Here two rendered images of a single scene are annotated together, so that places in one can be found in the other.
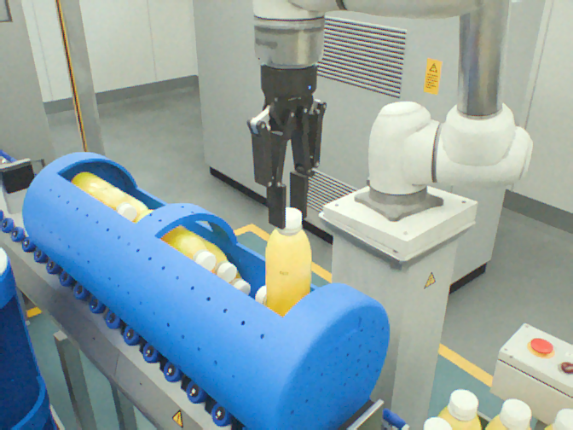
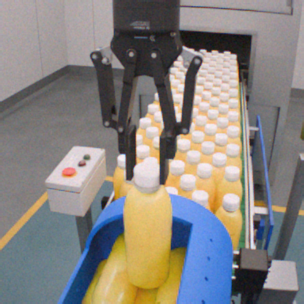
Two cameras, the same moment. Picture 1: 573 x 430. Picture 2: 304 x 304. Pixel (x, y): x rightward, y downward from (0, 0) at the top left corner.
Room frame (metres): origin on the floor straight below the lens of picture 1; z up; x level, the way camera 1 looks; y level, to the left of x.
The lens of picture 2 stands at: (0.93, 0.34, 1.60)
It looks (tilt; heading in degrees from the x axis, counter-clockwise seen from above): 28 degrees down; 238
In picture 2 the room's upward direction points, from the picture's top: straight up
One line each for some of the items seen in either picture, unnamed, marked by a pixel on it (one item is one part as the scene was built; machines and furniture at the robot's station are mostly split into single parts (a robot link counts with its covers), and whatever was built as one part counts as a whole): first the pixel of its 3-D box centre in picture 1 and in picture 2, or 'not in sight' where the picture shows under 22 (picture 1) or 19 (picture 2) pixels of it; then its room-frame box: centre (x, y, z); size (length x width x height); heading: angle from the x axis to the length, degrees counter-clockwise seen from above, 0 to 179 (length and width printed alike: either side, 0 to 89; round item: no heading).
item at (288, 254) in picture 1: (288, 276); (147, 231); (0.72, 0.00, 1.24); 0.07 x 0.07 x 0.20
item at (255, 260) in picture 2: not in sight; (248, 271); (0.43, -0.01, 0.95); 0.10 x 0.07 x 0.10; 135
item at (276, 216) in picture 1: (277, 204); (164, 157); (0.70, 0.01, 1.37); 0.03 x 0.01 x 0.07; 45
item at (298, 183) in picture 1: (298, 194); (131, 153); (0.74, -0.02, 1.37); 0.03 x 0.01 x 0.07; 45
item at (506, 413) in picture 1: (516, 413); not in sight; (0.56, -0.34, 1.10); 0.04 x 0.04 x 0.02
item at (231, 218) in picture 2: not in sight; (226, 233); (0.42, -0.11, 1.00); 0.07 x 0.07 x 0.20
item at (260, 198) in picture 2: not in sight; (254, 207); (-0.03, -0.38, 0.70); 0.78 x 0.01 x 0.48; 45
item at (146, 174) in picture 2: (288, 218); (147, 174); (0.72, 0.00, 1.34); 0.04 x 0.04 x 0.02
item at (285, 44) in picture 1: (289, 40); not in sight; (0.72, 0.00, 1.60); 0.09 x 0.09 x 0.06
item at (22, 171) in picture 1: (20, 187); not in sight; (1.54, 0.83, 1.00); 0.10 x 0.04 x 0.15; 135
